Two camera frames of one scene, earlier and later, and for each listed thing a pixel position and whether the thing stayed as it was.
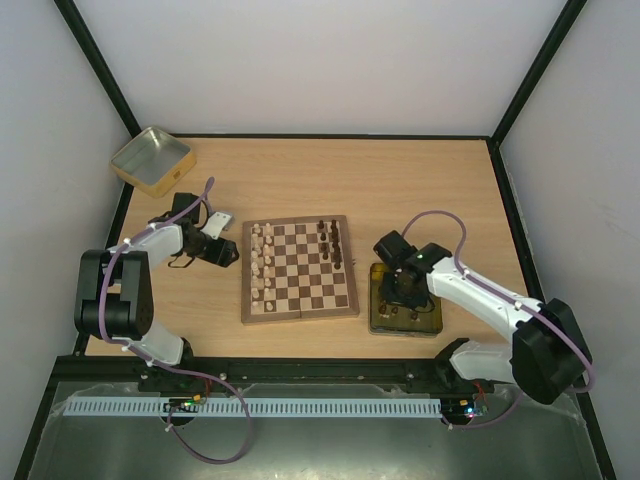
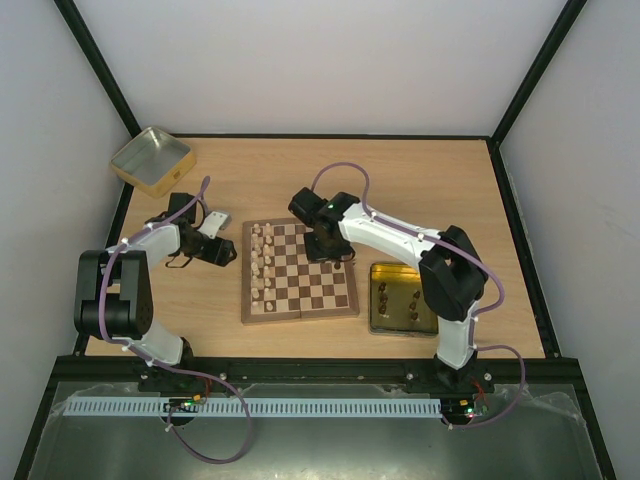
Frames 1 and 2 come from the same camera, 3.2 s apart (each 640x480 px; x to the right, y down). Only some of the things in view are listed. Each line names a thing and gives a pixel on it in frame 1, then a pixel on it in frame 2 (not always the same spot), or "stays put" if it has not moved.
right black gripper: (403, 292) -> (329, 251)
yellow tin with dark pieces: (393, 319) stays put
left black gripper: (221, 255) stays put
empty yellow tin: (154, 161) stays put
